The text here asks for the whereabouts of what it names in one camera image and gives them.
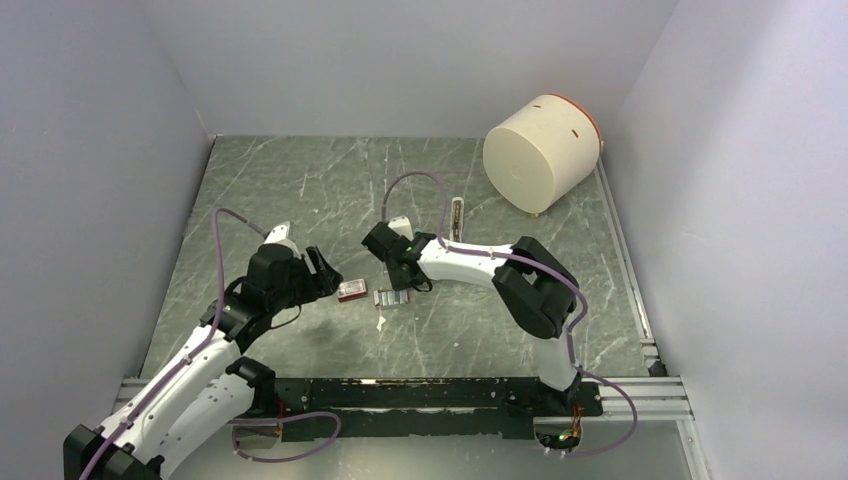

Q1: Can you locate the red staple box sleeve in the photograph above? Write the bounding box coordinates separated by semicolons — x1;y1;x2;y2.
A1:
337;278;368;302

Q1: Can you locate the staple box tray with staples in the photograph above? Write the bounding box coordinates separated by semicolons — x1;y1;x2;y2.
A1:
373;290;410;309

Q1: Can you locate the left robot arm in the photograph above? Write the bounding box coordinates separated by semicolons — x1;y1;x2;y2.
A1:
63;240;343;479

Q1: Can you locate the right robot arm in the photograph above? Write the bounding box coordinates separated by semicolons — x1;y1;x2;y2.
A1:
362;222;588;414

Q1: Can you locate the cream cylindrical container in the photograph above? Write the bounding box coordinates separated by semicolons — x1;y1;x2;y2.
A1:
482;94;603;215

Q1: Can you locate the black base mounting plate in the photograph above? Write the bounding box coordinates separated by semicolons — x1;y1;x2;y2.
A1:
237;377;603;442

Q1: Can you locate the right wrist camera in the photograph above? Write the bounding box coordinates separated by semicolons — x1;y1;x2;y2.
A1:
388;216;414;240

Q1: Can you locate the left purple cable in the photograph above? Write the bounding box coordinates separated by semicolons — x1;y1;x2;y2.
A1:
78;207;343;480

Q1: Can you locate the purple cable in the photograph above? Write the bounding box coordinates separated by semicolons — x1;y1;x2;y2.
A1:
78;207;343;480
380;171;641;460

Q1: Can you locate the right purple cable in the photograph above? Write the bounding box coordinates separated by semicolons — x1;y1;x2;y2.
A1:
380;171;641;460

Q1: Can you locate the aluminium frame rail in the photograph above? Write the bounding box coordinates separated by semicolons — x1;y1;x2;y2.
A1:
115;375;689;424

